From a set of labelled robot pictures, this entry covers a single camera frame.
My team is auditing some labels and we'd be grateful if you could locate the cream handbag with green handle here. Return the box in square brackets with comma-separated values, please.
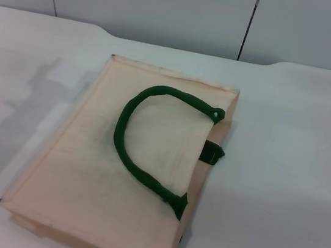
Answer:
[0, 40, 244, 248]

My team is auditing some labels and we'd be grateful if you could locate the thin dark vertical rod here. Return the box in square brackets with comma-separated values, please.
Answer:
[236, 0, 262, 64]

